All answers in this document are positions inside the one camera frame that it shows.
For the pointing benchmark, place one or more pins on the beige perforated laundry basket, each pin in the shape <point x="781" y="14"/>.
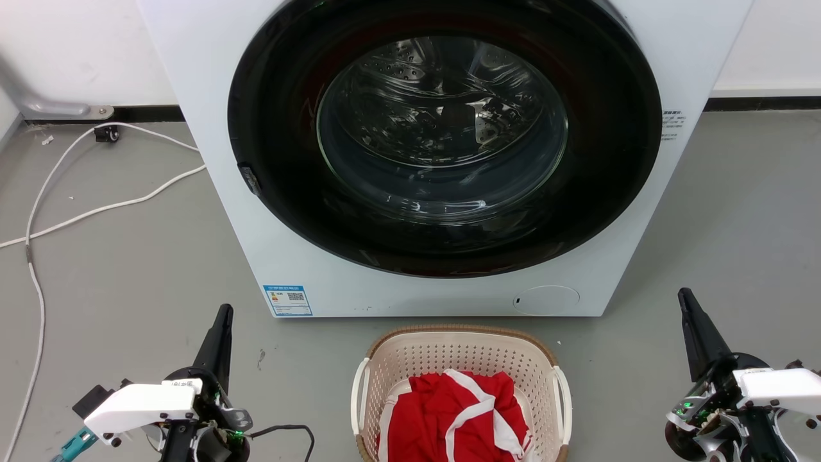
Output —
<point x="449" y="350"/>

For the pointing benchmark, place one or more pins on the small printed text sticker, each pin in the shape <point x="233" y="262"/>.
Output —
<point x="673" y="124"/>

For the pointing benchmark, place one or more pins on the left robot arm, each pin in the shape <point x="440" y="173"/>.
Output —
<point x="183" y="446"/>

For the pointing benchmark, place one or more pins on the white front-load washing machine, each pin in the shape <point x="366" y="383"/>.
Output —
<point x="205" y="128"/>

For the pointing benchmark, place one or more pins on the red and white garment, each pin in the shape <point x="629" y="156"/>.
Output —
<point x="436" y="410"/>

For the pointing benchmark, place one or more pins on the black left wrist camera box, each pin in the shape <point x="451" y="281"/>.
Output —
<point x="93" y="399"/>

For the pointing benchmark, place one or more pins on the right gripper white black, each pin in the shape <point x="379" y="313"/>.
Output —
<point x="770" y="388"/>

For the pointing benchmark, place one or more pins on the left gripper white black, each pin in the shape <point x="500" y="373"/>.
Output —
<point x="144" y="403"/>

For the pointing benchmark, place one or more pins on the small black plug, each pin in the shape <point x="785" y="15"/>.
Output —
<point x="106" y="133"/>

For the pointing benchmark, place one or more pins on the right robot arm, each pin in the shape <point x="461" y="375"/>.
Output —
<point x="757" y="439"/>

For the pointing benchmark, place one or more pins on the black round washer door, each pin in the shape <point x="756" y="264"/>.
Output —
<point x="282" y="167"/>

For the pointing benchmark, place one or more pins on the blue energy label sticker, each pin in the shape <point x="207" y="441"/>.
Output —
<point x="288" y="300"/>

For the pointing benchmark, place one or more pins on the grey metal floor bracket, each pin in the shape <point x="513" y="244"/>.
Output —
<point x="58" y="106"/>

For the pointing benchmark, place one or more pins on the round white filter cover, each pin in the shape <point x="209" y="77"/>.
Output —
<point x="546" y="300"/>

